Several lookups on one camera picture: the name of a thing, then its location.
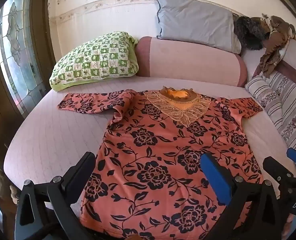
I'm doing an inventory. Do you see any stained glass window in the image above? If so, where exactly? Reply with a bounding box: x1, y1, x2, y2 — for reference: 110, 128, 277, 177
0, 0, 50, 114

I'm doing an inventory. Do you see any grey blue pillow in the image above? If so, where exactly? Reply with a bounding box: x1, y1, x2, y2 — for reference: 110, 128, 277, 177
155, 0, 242, 54

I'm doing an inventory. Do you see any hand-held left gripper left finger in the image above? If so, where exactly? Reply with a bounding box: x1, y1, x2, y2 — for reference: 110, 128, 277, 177
14, 152, 96, 240

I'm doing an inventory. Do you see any orange black floral shirt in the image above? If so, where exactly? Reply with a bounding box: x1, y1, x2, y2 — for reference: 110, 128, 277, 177
57, 86, 265, 240

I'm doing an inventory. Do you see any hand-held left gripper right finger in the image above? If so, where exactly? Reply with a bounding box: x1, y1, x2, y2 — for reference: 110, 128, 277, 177
200, 153, 281, 240

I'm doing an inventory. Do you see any striped floral pillow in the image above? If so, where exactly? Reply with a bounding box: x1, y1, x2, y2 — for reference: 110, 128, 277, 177
245, 70, 296, 178

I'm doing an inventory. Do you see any green checkered pillow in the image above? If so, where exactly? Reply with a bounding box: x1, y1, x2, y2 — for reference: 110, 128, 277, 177
49, 31, 139, 92

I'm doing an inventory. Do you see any brown crumpled cloth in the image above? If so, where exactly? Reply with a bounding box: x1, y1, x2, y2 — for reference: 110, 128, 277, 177
259, 13, 296, 78

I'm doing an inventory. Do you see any dark furry blanket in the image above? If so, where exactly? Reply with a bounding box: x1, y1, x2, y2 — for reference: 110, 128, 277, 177
233, 16, 271, 51

